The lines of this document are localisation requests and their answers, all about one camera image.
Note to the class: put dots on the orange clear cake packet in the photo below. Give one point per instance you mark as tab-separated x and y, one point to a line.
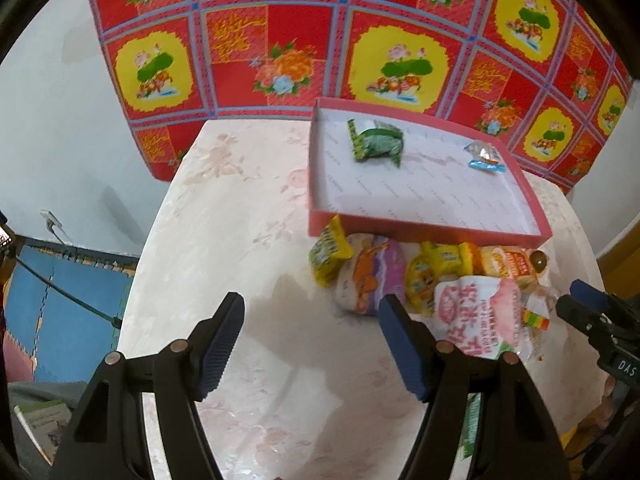
505	262

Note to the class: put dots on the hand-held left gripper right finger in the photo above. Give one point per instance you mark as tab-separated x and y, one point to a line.
400	345

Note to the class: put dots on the pink cardboard box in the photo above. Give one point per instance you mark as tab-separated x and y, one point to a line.
425	195

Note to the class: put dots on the brown jelly cup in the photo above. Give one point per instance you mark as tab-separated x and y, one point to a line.
539	260

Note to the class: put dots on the small orange snack packet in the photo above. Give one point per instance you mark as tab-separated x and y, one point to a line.
470	257

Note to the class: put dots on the purple orange snack packet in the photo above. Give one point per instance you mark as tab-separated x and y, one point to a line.
370	270

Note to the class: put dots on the green white snack packet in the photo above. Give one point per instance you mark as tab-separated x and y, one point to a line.
470	425

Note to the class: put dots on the white wall socket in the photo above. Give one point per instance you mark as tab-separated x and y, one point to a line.
51	219

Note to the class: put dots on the blue foam mat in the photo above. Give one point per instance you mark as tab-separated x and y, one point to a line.
60	320

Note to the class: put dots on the yellow cartoon snack packet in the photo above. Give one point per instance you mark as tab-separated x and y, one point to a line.
422	285

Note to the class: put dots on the red floral printed cloth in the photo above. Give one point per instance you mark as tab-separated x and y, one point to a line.
300	25

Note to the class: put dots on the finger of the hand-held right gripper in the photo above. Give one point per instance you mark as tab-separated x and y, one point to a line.
580	312
587	294

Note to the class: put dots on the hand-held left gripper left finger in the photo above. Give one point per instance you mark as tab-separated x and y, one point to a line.
220	345

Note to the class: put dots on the rainbow candy clear wrapper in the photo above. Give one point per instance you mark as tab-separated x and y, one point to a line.
535	319

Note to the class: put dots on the silver blue candy packet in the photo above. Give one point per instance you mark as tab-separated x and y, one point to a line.
480	155

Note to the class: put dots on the small yellow snack packet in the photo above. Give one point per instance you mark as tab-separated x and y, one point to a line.
442	260

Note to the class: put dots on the person's right hand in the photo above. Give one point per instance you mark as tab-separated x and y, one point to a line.
609	387

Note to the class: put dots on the white pink cracker packet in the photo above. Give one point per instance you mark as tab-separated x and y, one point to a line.
475	310

